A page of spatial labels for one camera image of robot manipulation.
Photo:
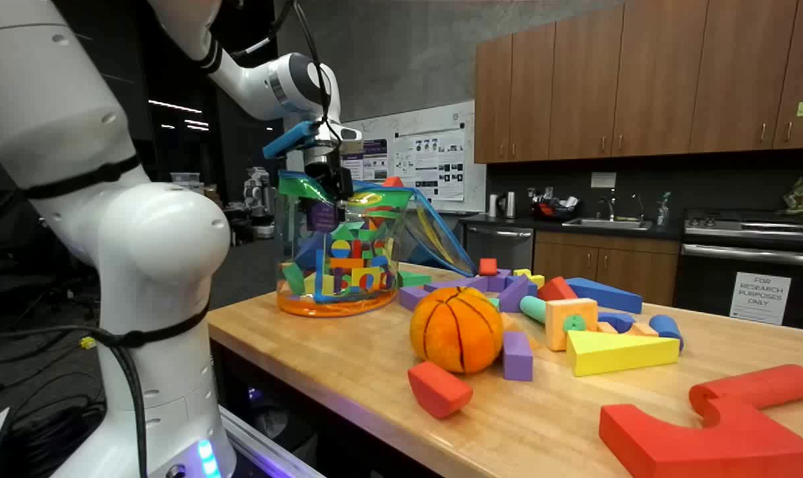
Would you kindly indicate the blue foam wedge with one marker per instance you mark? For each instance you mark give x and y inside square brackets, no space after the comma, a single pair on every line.
[604,294]

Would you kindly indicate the red foam triangle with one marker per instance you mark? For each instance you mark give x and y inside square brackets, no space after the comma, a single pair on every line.
[556,291]

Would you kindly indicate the red half-round foam block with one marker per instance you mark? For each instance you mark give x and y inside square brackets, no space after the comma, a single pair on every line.
[438,390]

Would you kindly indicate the yellow foam wedge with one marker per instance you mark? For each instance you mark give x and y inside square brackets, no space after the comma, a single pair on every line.
[614,353]

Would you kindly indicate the blue foam cylinder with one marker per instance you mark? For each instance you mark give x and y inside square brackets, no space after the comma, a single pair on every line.
[665,327]

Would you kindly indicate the blue foam half-round block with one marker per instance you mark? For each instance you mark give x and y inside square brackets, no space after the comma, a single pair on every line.
[617,321]

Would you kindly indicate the steel dishwasher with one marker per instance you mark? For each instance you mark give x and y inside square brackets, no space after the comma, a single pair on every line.
[500,247]

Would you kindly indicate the small red foam cube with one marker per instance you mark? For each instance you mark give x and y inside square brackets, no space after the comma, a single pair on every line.
[487,267]

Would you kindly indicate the large red foam block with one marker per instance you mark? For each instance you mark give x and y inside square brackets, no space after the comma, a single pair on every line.
[707,438]

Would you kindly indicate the green foam cylinder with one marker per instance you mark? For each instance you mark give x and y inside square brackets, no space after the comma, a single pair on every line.
[531,308]

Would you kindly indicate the small orange foam block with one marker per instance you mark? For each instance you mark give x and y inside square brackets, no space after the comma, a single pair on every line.
[642,329]

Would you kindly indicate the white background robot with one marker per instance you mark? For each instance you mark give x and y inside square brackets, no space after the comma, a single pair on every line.
[260,199]

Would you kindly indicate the spray bottle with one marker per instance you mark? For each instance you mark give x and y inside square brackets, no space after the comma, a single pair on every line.
[663,214]

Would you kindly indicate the stove with oven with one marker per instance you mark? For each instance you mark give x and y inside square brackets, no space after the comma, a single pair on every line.
[746,259]

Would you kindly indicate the whiteboard with posters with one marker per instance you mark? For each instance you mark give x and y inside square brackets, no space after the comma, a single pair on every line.
[435,159]

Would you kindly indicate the row of wooden base cabinets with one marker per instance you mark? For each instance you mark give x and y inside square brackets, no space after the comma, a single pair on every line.
[607,265]

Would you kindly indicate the row of wooden wall cabinets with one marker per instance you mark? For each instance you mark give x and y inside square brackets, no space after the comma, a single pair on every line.
[640,79]

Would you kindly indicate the small yellow foam block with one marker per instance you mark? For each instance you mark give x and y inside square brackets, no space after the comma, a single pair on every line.
[535,279]

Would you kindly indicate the orange foam cube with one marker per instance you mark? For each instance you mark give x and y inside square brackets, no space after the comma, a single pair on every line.
[561,332]

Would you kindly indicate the clear plastic bag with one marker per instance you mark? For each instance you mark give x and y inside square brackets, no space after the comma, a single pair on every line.
[308,292]

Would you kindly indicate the orange plush basketball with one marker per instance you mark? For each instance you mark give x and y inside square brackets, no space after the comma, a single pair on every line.
[456,330]

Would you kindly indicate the green foam block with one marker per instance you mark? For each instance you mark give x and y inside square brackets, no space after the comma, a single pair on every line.
[413,279]

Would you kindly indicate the tap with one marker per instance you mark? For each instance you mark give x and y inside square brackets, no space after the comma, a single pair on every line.
[610,204]

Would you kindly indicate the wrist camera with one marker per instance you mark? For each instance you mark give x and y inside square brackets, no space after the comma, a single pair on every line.
[289,138]

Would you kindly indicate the purple foam long block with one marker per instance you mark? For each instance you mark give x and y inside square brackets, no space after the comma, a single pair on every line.
[441,287]

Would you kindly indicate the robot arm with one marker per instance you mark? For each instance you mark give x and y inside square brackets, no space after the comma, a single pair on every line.
[149,252]

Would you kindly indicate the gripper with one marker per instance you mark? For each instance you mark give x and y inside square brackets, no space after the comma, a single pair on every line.
[335,178]

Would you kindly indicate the heap of foam blocks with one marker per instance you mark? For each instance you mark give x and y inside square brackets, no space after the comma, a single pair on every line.
[348,265]

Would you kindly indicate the sink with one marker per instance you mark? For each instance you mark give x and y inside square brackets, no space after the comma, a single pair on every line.
[607,224]

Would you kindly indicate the white paper sign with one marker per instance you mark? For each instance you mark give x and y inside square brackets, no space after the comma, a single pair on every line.
[760,297]

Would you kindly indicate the wall socket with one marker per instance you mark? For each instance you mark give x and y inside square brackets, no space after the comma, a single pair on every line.
[603,180]

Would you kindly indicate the dish rack with dishes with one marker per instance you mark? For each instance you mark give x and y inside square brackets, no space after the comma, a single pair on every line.
[554,209]

